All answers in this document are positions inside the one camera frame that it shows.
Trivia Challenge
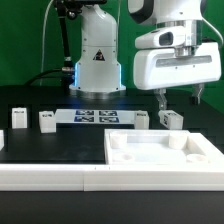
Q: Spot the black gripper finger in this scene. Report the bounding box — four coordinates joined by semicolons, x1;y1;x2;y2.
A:
191;83;204;105
154;89;167;110

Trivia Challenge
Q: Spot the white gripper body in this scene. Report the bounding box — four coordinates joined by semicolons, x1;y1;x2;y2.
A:
133;42;221;90

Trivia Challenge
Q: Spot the white square table top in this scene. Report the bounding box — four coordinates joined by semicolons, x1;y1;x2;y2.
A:
104;129;224;165

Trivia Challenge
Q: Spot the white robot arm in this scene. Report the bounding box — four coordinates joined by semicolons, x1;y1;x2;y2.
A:
70;0;221;109

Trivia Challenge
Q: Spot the white block at left edge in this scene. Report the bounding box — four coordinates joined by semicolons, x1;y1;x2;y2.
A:
0;130;4;151

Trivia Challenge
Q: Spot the white L-shaped obstacle fence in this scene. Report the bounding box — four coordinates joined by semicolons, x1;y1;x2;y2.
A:
0;164;224;191

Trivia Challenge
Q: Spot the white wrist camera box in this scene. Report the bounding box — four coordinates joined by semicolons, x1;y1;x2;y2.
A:
135;26;185;49

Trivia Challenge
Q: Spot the black cable bundle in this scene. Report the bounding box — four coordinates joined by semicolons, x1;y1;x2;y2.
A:
23;68;75;87

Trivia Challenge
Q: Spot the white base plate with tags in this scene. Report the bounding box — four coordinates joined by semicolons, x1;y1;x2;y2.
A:
55;109;135;124

